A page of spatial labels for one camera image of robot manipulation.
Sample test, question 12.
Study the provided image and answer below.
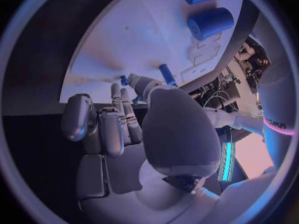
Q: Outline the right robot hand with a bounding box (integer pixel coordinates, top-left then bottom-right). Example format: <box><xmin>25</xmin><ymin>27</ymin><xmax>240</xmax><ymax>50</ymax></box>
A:
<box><xmin>60</xmin><ymin>74</ymin><xmax>223</xmax><ymax>224</ymax></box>

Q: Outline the small blue peg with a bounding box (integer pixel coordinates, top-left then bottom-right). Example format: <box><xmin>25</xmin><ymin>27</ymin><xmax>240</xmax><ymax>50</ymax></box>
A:
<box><xmin>120</xmin><ymin>75</ymin><xmax>142</xmax><ymax>105</ymax></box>

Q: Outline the white task board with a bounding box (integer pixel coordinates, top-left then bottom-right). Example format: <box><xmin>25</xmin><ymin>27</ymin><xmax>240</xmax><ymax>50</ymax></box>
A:
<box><xmin>59</xmin><ymin>0</ymin><xmax>261</xmax><ymax>105</ymax></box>

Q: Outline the glowing light bar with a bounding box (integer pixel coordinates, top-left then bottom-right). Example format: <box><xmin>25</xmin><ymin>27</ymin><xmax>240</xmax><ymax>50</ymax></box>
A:
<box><xmin>217</xmin><ymin>127</ymin><xmax>237</xmax><ymax>182</ymax></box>

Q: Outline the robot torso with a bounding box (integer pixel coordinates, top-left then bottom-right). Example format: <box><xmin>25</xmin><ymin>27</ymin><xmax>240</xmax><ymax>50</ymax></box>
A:
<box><xmin>255</xmin><ymin>58</ymin><xmax>298</xmax><ymax>172</ymax></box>

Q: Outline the workshop equipment rack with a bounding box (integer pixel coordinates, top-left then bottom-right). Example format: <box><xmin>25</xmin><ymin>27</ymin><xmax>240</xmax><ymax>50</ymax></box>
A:
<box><xmin>183</xmin><ymin>35</ymin><xmax>273</xmax><ymax>113</ymax></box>

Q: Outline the blue fat cylinder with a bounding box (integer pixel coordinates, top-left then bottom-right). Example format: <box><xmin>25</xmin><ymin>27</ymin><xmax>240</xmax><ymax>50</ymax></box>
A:
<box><xmin>187</xmin><ymin>7</ymin><xmax>235</xmax><ymax>41</ymax></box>

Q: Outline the white cable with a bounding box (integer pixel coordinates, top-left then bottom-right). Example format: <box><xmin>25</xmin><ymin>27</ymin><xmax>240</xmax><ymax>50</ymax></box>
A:
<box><xmin>202</xmin><ymin>90</ymin><xmax>226</xmax><ymax>111</ymax></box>

